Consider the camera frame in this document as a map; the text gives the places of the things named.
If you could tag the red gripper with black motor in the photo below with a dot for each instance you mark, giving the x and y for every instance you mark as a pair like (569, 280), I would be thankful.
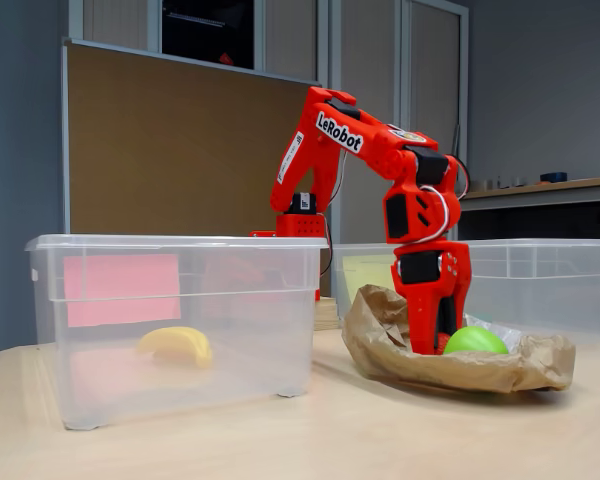
(426, 290)

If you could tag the red toy strawberry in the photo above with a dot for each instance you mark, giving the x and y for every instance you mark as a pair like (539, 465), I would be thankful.
(442, 345)

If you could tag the green toy apple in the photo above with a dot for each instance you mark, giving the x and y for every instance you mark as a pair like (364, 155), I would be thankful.
(475, 342)

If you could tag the yellow toy banana bunch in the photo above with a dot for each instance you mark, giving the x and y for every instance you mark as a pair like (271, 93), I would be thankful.
(180, 345)

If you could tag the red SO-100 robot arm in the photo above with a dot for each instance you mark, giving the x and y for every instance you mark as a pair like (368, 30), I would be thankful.
(380, 150)

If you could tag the clear plastic bin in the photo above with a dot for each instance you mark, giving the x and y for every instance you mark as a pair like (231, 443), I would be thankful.
(530, 290)
(260, 350)

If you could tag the crumpled brown paper bag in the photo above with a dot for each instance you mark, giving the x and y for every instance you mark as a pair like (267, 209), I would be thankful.
(430, 367)

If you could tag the clear plastic wrap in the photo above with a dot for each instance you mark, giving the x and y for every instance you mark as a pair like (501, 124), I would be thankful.
(505, 335)

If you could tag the yellow paper note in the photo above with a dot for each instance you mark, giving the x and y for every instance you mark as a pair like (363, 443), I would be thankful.
(367, 272)

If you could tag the wooden background desk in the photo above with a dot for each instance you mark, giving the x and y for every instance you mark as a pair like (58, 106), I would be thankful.
(555, 192)

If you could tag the blue object on desk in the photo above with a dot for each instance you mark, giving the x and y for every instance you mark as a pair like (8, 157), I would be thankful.
(553, 177)

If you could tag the brown cork board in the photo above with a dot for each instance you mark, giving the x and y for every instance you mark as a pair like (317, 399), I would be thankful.
(180, 150)

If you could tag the pink paper note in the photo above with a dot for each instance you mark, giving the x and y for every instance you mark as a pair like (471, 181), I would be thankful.
(120, 290)

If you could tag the black appliance behind glass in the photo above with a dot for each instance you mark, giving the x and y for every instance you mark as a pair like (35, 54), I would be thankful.
(205, 35)

